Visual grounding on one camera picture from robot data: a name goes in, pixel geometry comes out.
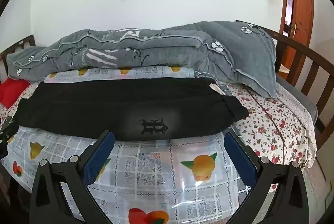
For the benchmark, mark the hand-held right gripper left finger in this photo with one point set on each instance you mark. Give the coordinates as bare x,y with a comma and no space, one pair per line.
100,153

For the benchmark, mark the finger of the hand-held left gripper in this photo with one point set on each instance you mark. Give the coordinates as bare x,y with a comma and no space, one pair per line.
6,133

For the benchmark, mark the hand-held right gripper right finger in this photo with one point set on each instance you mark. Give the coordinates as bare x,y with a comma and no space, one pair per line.
240,158

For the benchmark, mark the black pants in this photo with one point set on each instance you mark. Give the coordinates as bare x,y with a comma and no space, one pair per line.
104,109

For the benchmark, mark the red pillow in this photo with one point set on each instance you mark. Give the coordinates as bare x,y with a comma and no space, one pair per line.
11,92

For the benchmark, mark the red floral bed sheet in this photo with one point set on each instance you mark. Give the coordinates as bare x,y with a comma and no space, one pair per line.
268,119

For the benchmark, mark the fruit print plastic sheet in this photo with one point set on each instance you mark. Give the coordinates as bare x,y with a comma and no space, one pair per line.
156,166

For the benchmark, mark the grey mattress pad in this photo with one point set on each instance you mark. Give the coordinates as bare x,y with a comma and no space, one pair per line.
300,100

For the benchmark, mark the grey floral quilt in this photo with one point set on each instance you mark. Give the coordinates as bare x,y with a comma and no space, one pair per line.
156,49

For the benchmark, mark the brown wooden door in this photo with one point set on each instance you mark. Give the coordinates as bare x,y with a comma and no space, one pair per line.
300,4

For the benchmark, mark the dark wooden bed frame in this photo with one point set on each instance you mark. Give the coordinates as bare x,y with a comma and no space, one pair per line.
300,49

